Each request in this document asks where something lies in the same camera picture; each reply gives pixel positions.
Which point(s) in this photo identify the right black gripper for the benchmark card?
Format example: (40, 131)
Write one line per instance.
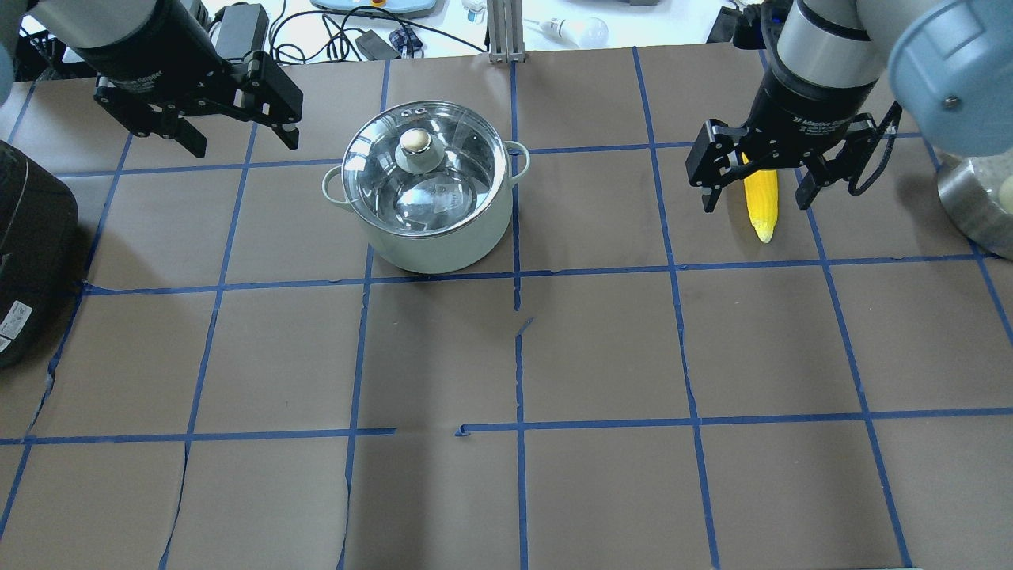
(803, 107)

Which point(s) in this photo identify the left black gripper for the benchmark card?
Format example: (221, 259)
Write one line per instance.
(141, 65)

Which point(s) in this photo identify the yellow corn cob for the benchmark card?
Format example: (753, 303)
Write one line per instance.
(762, 190)

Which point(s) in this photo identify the glass pot lid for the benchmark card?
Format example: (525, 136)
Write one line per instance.
(421, 169)

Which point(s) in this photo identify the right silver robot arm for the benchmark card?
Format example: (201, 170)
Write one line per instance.
(841, 74)

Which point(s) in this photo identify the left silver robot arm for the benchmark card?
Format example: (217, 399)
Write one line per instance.
(85, 25)

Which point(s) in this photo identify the pale green cooking pot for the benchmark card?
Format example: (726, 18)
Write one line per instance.
(457, 249)

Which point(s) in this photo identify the black power adapter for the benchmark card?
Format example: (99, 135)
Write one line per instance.
(241, 30)

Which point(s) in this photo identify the steel bowl with food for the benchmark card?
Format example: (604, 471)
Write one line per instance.
(976, 195)

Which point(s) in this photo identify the dark brown rice cooker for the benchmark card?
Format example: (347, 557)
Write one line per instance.
(39, 216)

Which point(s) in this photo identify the white light bulb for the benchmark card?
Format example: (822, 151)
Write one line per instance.
(589, 32)

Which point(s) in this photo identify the aluminium frame post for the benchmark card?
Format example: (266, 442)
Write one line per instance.
(505, 31)

